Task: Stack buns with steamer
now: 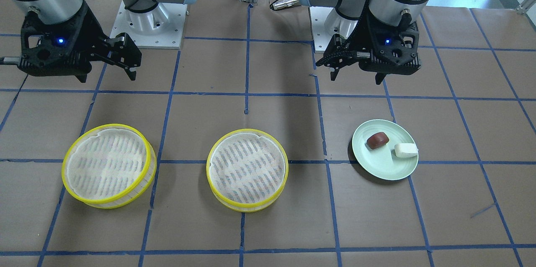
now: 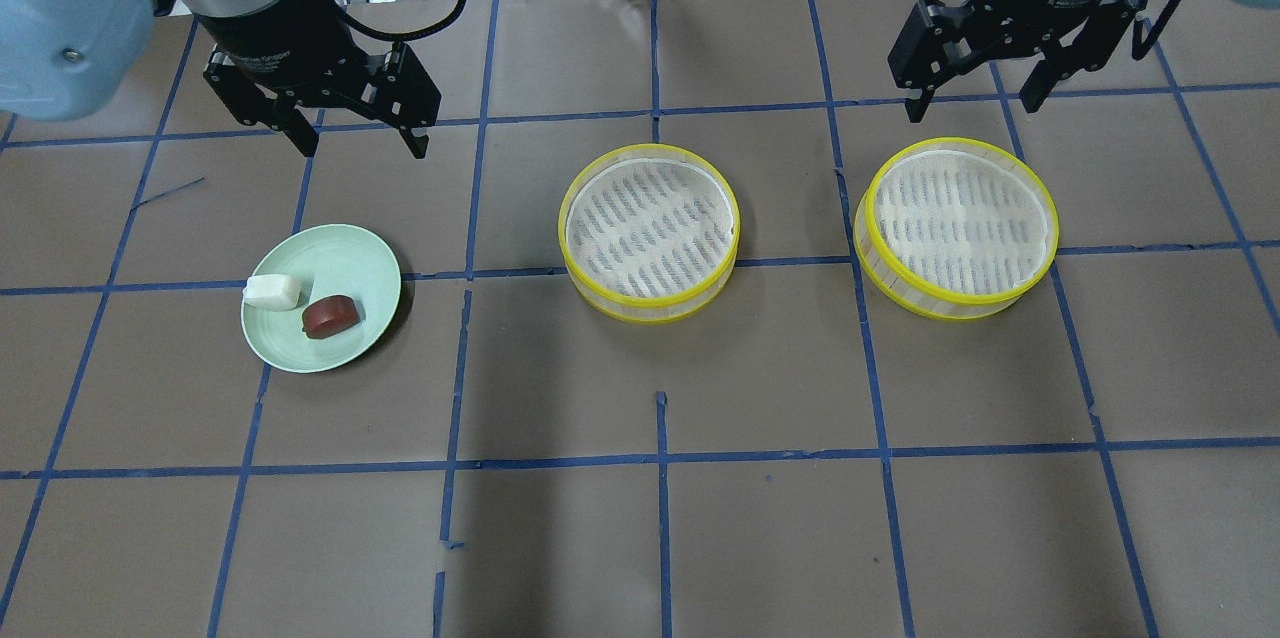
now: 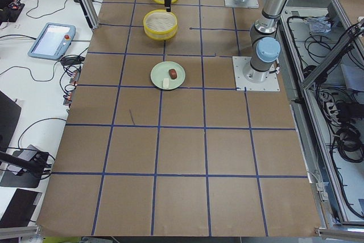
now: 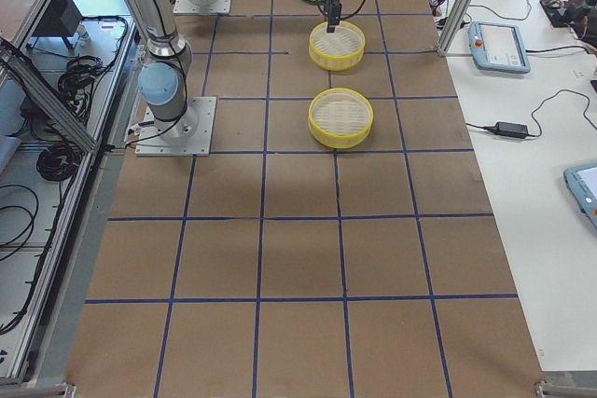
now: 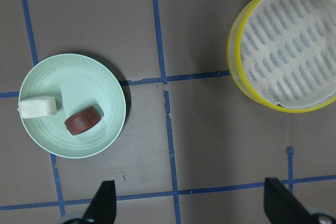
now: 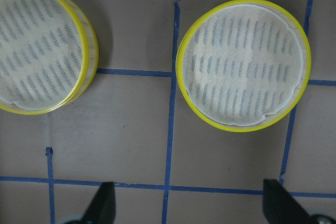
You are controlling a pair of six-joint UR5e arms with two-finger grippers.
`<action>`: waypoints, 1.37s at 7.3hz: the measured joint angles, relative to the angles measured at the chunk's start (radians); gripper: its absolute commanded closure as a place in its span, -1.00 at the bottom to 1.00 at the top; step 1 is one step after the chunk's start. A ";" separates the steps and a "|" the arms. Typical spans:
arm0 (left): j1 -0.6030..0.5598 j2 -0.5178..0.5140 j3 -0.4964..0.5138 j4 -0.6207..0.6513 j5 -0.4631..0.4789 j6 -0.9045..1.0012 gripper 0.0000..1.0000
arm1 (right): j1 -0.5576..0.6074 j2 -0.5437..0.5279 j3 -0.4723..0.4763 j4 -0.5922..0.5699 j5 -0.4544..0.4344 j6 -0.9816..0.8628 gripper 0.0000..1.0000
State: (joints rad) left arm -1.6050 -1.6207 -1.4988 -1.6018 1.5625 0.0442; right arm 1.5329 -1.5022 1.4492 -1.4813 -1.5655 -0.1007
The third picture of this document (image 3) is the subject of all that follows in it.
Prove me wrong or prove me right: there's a blue teach pendant near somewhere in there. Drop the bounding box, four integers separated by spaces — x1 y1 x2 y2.
28 22 76 60

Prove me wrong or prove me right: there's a black cable bundle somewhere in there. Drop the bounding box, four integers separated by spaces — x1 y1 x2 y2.
329 123 364 164

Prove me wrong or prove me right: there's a black power adapter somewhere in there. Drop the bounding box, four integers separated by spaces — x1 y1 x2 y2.
60 55 85 66

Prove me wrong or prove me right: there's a white bun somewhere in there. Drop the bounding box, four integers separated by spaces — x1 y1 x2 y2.
162 78 170 90

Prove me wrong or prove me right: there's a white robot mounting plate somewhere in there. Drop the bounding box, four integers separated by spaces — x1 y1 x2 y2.
233 56 280 92

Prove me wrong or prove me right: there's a black camera arm mount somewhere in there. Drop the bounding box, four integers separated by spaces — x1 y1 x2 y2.
1 149 51 178

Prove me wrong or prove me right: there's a light green plate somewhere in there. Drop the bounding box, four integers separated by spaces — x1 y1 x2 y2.
150 61 186 90

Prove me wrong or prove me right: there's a brown bun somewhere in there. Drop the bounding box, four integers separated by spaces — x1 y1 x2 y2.
168 68 177 80

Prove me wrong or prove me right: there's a black laptop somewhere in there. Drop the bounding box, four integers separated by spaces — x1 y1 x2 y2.
0 92 22 153

